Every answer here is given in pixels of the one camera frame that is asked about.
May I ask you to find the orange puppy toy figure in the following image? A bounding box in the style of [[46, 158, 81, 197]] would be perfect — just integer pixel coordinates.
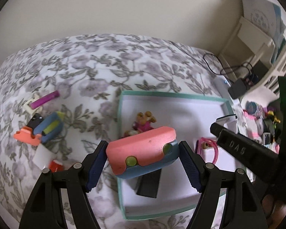
[[123, 111, 157, 137]]

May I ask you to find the black cable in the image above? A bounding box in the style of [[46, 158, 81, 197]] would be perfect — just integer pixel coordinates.
[[202, 52, 256, 79]]

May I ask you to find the pink white knitted mat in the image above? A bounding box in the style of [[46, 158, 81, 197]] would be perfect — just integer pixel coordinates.
[[243, 110, 264, 143]]

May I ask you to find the black rectangular charger block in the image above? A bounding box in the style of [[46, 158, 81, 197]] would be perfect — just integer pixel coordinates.
[[136, 169, 162, 198]]

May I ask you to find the pink kids smartwatch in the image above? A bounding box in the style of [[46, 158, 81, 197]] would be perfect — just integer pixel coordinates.
[[195, 137, 219, 164]]

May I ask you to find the white kids smartwatch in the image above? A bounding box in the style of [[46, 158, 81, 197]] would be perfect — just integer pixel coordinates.
[[215, 114, 238, 133]]

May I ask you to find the white shelf unit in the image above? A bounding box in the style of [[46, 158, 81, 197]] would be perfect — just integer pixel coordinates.
[[217, 0, 286, 77]]

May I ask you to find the person's right hand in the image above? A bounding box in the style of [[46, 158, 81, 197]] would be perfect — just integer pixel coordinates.
[[262, 194, 286, 229]]

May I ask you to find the purple lighter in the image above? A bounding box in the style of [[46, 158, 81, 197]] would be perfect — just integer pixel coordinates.
[[29, 90, 60, 109]]

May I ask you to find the white cube charger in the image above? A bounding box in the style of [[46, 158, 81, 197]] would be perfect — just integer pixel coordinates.
[[32, 144, 56, 170]]

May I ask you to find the pink blue toy box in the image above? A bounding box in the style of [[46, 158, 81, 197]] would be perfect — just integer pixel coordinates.
[[106, 126, 179, 179]]

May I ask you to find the white power strip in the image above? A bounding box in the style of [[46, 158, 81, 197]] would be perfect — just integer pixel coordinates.
[[213, 76, 239, 104]]

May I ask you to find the cream hair claw clip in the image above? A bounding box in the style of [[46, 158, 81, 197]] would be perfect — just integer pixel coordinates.
[[22, 94, 43, 115]]

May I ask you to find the black toy car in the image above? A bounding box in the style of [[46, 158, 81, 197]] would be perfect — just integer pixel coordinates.
[[27, 113, 44, 130]]

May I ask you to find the white cutout basket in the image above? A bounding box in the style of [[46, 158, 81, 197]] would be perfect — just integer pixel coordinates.
[[243, 45, 286, 99]]

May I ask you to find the red white glue bottle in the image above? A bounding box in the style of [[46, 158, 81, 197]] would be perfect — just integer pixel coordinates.
[[49, 159, 64, 173]]

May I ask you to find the blue orange toy knife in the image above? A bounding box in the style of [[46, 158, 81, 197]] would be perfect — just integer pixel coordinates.
[[13, 112, 65, 146]]

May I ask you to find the black power adapter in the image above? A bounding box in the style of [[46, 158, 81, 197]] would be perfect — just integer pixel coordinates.
[[228, 79, 250, 99]]

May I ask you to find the smartphone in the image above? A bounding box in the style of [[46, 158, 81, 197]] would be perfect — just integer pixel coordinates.
[[262, 132, 272, 146]]

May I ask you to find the floral grey white blanket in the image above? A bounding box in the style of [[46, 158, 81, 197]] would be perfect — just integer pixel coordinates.
[[0, 34, 220, 228]]

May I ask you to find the teal white box tray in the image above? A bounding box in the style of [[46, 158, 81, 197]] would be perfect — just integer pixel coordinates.
[[116, 90, 239, 221]]

